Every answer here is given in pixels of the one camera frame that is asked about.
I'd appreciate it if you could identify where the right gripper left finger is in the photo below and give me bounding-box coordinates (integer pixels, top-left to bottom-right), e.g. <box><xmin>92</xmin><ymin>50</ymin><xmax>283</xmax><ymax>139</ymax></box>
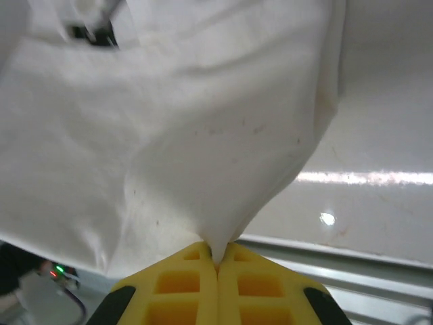
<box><xmin>86</xmin><ymin>240</ymin><xmax>220</xmax><ymax>325</ymax></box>

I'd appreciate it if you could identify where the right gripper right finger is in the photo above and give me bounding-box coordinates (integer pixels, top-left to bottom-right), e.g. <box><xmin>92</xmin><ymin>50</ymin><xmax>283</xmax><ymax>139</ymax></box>
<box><xmin>218</xmin><ymin>240</ymin><xmax>353</xmax><ymax>325</ymax></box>

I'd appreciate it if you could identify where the white printed t-shirt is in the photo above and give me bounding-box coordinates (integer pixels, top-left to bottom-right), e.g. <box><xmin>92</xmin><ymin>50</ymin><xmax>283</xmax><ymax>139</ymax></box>
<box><xmin>0</xmin><ymin>0</ymin><xmax>348</xmax><ymax>277</ymax></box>

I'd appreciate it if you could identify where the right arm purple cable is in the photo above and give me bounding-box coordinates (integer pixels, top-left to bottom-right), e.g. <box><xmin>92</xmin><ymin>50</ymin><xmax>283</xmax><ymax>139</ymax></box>
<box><xmin>65</xmin><ymin>288</ymin><xmax>90</xmax><ymax>325</ymax></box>

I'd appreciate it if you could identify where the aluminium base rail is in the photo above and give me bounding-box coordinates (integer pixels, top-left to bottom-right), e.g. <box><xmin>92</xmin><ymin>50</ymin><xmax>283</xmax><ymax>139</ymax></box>
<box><xmin>233</xmin><ymin>236</ymin><xmax>433</xmax><ymax>325</ymax></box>

